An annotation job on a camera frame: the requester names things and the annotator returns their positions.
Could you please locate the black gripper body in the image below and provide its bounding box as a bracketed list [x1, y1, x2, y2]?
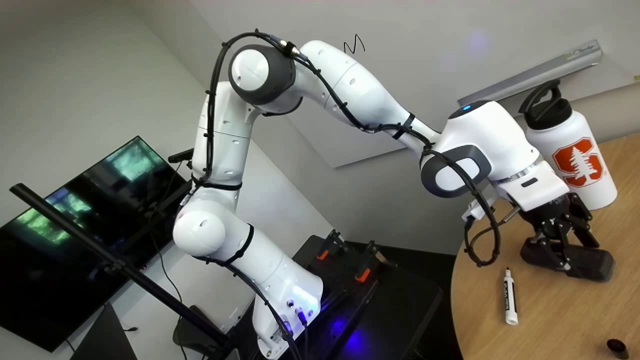
[520, 192, 591, 243]

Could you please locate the white water bottle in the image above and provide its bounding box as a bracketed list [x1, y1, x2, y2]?
[520, 80, 618, 211]

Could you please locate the white marker pen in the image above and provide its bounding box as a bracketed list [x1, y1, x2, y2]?
[501, 269, 520, 326]

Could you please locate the round wooden table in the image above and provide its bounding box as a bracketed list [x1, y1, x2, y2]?
[449, 132, 640, 360]

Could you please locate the black marker cap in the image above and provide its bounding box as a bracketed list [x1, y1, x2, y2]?
[606, 338, 626, 355]

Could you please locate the whiteboard marker tray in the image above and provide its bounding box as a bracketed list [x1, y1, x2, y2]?
[457, 41, 604, 106]

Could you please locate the black robot mounting bench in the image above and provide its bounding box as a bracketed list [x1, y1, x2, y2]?
[293, 236, 441, 360]

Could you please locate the black tripod pole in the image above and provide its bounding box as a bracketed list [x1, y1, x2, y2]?
[9, 183, 232, 360]

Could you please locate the black monitor screen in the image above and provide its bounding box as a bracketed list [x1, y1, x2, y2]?
[0, 136, 190, 353]

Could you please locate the red-handled clamp near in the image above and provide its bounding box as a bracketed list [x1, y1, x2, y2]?
[354, 241, 395, 285]

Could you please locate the red-handled clamp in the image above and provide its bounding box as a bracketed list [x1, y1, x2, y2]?
[316, 230, 349, 263]
[354, 241, 395, 285]

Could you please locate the white wall whiteboard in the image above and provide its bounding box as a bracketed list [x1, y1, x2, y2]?
[187, 0, 640, 170]

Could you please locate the red-handled clamp far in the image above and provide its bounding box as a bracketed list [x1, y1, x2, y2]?
[316, 230, 349, 263]

